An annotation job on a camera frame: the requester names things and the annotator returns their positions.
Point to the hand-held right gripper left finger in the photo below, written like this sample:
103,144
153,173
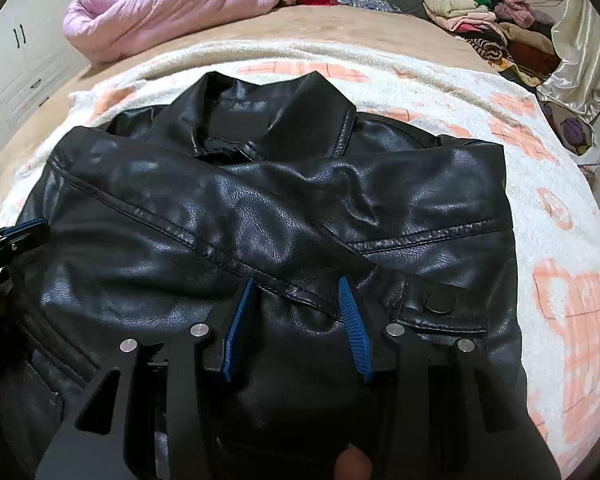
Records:
239,330

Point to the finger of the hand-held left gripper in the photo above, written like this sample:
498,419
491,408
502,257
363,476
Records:
10,250
32,226

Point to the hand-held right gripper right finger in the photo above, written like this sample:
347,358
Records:
357,330

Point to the black leather jacket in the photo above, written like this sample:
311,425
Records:
230,210

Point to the plastic bag of clothes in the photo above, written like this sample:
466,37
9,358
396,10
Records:
575,132

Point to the pile of folded clothes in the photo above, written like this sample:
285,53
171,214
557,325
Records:
485,25

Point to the person's right hand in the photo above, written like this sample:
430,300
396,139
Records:
352,465

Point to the white wardrobe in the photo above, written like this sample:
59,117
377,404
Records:
25,60

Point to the white pink patterned blanket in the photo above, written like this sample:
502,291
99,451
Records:
555,200

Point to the pink quilt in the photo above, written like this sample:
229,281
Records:
170,10

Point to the blue patterned cloth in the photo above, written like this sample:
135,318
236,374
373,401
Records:
367,4

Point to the cream satin curtain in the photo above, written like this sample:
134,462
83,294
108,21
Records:
580,65

